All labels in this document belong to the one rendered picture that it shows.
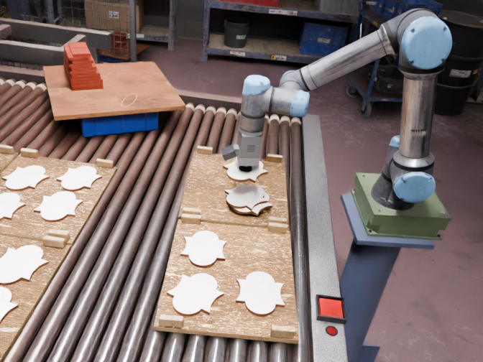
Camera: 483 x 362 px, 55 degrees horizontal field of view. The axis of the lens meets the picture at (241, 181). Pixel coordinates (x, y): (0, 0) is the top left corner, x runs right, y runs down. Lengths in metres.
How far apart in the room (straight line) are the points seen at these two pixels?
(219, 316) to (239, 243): 0.28
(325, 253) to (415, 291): 1.45
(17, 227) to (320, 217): 0.94
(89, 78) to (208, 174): 0.67
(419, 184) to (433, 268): 1.65
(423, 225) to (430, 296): 1.22
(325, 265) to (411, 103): 0.52
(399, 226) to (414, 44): 0.65
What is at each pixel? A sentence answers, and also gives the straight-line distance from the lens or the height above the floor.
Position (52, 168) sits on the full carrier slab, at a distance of 1.73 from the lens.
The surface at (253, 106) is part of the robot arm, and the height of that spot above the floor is 1.29.
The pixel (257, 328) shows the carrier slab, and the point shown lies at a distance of 1.19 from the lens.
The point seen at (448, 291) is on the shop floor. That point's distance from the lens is 2.96.
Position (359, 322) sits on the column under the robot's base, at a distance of 2.02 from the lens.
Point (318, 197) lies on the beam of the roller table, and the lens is 1.69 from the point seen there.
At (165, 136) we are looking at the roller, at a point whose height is 0.92.
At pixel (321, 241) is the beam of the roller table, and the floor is 0.92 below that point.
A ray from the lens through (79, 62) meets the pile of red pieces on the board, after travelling 2.01.
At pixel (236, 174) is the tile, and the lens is 1.47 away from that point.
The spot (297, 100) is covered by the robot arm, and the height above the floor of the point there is 1.33.
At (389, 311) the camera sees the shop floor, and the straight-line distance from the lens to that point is 2.69.
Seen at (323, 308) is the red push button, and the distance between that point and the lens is 1.29.
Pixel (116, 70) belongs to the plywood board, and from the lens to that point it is 2.24.
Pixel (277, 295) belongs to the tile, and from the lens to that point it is 1.26.
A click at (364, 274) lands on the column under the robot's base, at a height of 0.66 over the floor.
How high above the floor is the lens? 1.86
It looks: 34 degrees down
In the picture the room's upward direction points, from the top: 7 degrees clockwise
